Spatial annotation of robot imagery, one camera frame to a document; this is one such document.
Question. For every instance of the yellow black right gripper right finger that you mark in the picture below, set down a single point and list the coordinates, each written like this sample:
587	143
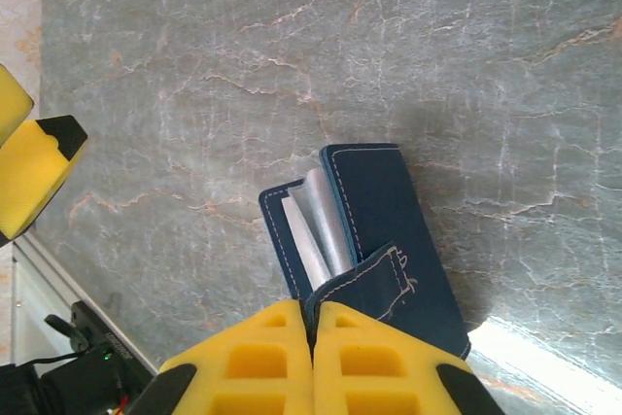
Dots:
379	366

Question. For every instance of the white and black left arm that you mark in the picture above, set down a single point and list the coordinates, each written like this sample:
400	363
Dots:
87	381

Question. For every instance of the long aluminium mounting rail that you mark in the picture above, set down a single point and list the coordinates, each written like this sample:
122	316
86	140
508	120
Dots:
73	288

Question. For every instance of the navy blue card holder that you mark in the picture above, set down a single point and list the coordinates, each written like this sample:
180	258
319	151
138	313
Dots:
389	201

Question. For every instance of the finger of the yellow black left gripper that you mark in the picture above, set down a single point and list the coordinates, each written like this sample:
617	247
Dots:
29	182
12	104

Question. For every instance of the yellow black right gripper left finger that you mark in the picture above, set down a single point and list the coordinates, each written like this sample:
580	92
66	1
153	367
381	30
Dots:
252	366

